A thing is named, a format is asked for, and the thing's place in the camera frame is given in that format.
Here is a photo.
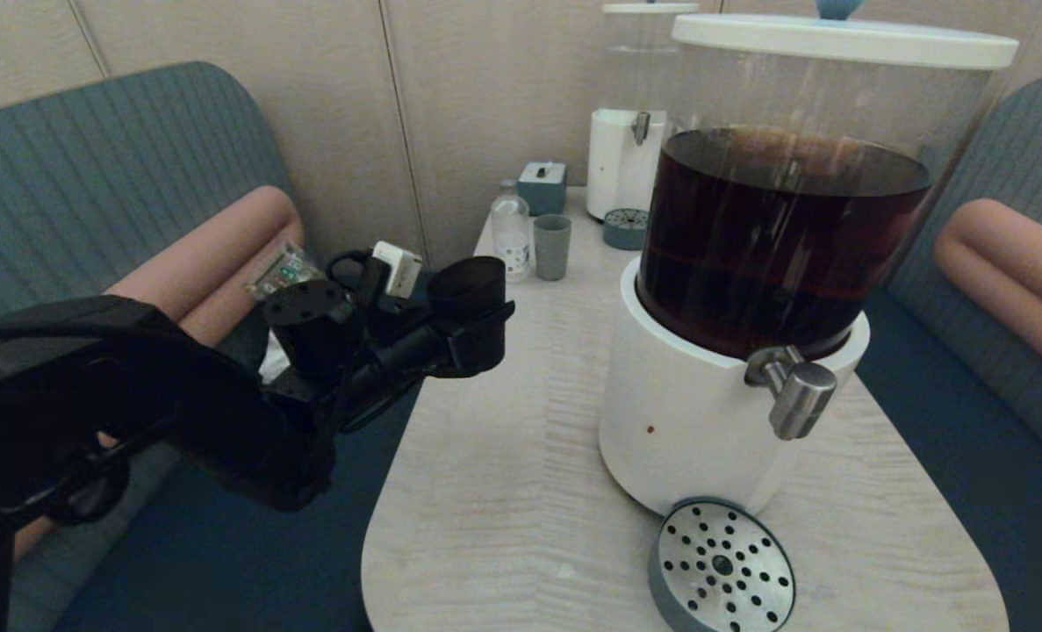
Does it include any black plastic cup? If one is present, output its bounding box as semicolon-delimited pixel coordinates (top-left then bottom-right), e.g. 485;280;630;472
427;255;511;378

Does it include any large metal dispenser tap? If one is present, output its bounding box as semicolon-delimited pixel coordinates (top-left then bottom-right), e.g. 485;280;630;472
744;345;838;441

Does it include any grey plastic cup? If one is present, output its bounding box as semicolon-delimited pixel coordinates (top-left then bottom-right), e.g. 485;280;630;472
533;213;572;282

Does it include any clear plastic bottle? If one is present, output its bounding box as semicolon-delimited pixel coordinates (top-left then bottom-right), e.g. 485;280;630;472
492;179;533;283

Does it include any green snack packet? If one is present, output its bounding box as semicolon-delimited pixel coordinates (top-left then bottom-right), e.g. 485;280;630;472
247;243;327;301

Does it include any grey tissue box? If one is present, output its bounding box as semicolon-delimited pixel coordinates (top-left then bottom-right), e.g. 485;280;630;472
518;161;568;217

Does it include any pink bolster cushion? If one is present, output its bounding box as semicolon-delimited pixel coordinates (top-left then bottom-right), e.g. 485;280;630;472
942;198;1042;327
104;185;300;321
931;235;1042;392
11;224;306;563

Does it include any small round drip tray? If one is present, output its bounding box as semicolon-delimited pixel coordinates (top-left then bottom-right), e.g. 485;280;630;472
602;207;650;251

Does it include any large tea drink dispenser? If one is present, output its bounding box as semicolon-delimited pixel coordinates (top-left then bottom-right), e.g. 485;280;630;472
598;0;1020;517

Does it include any small water drink dispenser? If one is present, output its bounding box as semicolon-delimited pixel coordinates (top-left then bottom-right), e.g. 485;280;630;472
586;0;700;222

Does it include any large round drip tray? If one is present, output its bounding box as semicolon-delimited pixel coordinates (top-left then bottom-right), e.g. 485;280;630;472
649;499;796;632

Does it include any teal upholstered bench sofa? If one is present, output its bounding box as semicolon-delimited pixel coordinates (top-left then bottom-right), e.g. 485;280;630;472
845;74;1042;632
0;61;467;632

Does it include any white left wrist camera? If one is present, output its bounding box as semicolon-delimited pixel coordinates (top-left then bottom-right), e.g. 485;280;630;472
371;241;423;300

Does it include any black left camera cable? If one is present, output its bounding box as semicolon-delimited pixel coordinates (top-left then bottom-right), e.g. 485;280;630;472
326;250;374;291

